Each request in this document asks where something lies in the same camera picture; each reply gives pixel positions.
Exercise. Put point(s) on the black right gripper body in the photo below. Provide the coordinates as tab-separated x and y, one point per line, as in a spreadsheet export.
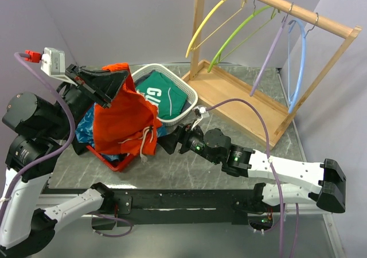
194	141

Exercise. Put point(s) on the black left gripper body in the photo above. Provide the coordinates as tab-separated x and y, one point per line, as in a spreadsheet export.
77	99

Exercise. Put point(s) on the orange drawstring shorts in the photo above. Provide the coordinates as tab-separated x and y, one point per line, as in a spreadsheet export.
130	125

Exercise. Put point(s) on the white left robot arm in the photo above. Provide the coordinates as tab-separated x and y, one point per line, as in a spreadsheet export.
44	130

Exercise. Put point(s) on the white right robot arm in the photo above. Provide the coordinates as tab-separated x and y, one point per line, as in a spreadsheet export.
323	184

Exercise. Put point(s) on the blue patterned shorts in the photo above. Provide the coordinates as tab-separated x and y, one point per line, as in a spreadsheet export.
84	131

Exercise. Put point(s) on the green shorts with white letters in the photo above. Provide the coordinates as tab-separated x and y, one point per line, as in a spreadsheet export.
162	92

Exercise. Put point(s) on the green plastic hanger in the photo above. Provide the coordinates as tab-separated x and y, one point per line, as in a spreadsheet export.
220	56

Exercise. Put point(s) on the purple plastic hanger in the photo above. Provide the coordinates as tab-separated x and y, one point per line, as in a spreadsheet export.
270	52

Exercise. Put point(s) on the yellow plastic hanger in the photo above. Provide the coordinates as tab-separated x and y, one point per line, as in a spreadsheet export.
194	44

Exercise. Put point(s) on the red plastic tray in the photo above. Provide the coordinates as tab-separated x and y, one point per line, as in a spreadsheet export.
117	165

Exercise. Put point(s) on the white perforated plastic basket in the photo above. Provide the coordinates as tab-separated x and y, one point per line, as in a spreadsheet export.
192	95

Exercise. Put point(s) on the wooden clothes rack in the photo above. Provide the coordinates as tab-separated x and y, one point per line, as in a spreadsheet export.
219	85

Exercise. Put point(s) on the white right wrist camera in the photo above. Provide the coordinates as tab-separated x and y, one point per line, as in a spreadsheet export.
201	113

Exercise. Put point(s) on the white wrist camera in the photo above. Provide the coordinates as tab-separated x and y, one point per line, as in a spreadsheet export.
53	62
201	113

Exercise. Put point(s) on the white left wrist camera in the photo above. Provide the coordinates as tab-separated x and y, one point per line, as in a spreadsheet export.
53	62

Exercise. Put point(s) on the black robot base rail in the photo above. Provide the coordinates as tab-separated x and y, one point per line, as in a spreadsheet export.
197	206

